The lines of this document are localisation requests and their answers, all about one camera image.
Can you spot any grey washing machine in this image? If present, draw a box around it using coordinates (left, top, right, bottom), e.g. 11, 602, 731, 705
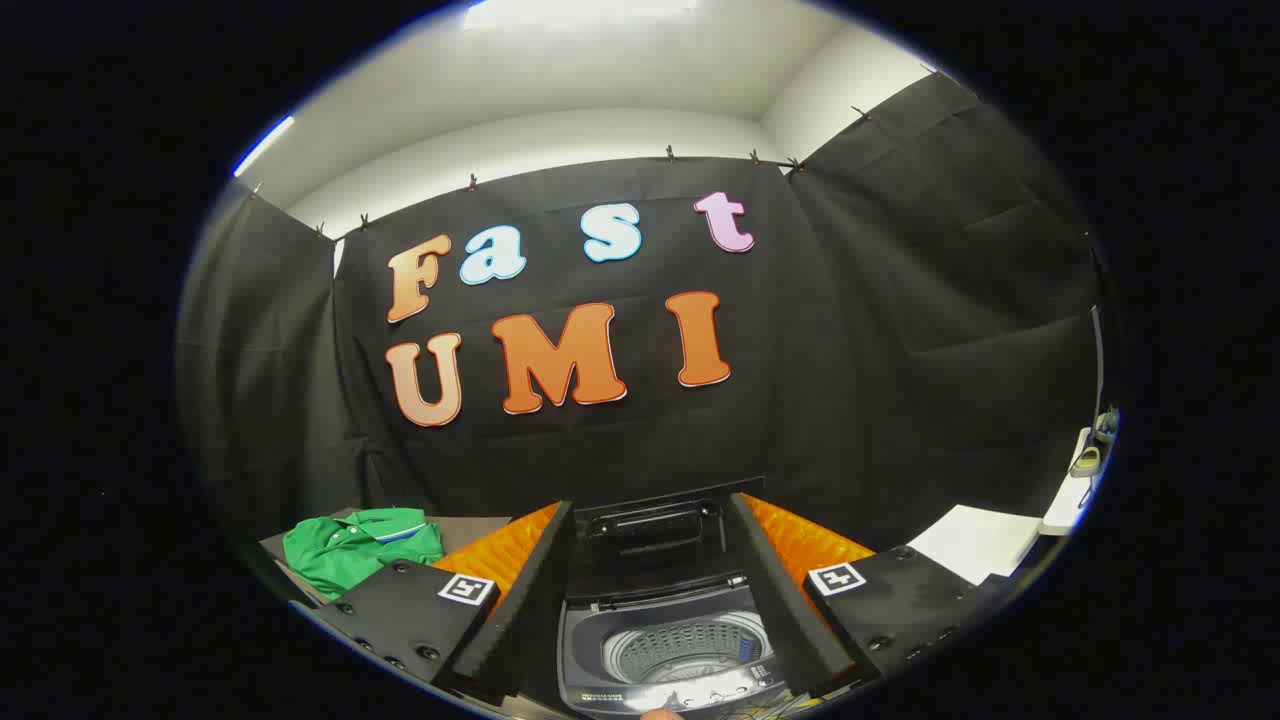
557, 575, 801, 719

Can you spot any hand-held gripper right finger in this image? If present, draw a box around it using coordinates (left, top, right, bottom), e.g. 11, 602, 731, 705
728, 492, 1011, 701

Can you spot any dark washing machine lid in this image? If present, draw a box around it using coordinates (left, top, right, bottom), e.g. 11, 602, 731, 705
573, 478, 766, 601

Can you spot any white low table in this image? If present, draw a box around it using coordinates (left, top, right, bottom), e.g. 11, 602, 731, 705
1038, 428, 1101, 537

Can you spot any green polo shirt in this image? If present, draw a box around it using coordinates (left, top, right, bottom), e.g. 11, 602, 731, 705
283, 507, 446, 601

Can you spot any grey cabinet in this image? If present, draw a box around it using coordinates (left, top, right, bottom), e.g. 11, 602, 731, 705
260, 513, 513, 607

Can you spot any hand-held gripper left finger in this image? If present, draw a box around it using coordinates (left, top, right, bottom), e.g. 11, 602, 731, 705
290, 500, 577, 701

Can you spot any black backdrop cloth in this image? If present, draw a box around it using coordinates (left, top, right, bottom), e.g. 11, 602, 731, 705
178, 70, 1103, 573

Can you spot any small green grey object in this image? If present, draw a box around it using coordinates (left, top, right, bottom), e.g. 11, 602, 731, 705
1068, 408, 1119, 479

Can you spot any ceiling light panel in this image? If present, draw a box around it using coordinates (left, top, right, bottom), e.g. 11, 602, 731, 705
463, 0, 701, 31
233, 115, 297, 179

